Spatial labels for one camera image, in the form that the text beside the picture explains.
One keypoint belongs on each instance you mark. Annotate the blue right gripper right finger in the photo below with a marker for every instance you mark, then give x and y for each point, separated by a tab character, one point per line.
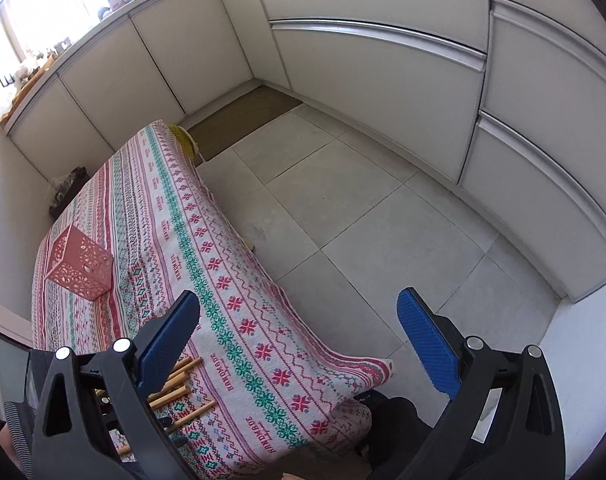
436	354

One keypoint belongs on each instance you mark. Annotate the brown floor mat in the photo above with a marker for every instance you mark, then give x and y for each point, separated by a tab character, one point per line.
239	118

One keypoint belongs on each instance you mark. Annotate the wooden chopstick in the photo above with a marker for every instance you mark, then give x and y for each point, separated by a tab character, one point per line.
169	425
184	366
169	397
173	383

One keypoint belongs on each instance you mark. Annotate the patterned red green tablecloth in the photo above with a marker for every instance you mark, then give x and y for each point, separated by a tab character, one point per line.
271	385

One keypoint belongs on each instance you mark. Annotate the yellow stool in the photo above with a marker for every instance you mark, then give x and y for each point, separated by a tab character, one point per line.
187	144

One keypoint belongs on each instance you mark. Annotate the dark waste bin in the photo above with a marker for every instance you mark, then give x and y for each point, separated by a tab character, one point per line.
66	189

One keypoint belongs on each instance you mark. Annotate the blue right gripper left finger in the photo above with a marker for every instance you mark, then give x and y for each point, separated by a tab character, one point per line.
160	341

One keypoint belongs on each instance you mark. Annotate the pink perforated utensil holder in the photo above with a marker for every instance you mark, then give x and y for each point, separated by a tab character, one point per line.
80	265

